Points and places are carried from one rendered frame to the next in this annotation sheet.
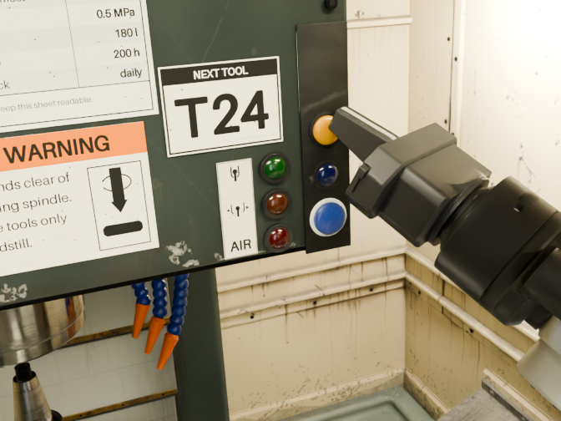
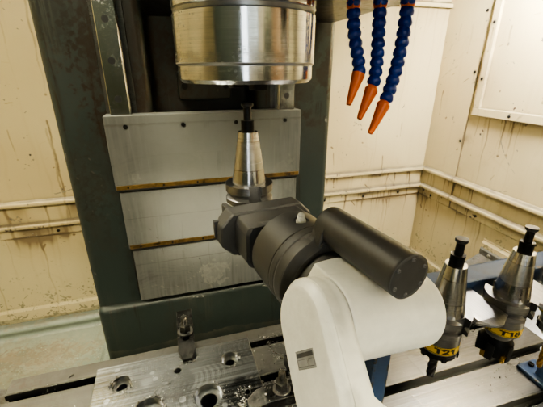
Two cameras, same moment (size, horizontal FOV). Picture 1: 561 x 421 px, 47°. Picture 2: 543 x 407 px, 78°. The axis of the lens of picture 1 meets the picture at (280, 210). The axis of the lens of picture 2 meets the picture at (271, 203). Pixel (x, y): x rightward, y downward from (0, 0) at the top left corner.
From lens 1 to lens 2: 0.47 m
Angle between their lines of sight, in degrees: 4
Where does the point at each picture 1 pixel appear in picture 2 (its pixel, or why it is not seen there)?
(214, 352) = (318, 204)
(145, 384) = not seen: hidden behind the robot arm
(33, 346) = (284, 66)
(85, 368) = not seen: hidden behind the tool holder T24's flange
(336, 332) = (372, 217)
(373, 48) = (425, 23)
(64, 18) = not seen: outside the picture
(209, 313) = (319, 176)
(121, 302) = (267, 155)
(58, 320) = (305, 49)
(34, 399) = (256, 151)
